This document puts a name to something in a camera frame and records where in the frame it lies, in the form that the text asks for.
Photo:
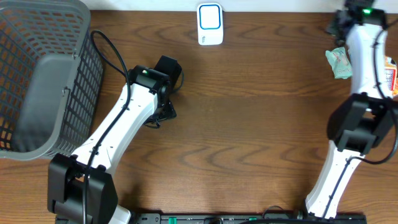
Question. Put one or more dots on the white barcode scanner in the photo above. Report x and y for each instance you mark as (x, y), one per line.
(210, 23)

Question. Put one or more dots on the teal snack wrapper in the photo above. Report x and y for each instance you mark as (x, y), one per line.
(339, 62)

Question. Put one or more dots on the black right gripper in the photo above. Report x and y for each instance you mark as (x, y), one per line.
(333, 27)

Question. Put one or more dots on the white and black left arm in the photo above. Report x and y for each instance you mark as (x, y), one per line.
(81, 187)

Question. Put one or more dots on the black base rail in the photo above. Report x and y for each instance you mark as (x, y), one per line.
(271, 218)

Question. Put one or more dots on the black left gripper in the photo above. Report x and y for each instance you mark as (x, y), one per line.
(170, 112)

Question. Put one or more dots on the dark grey plastic basket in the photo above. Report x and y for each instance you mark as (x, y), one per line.
(51, 77)

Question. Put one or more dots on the yellow wet wipes pack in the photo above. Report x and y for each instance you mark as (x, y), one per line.
(390, 72)

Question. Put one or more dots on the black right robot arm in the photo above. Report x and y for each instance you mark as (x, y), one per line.
(361, 122)

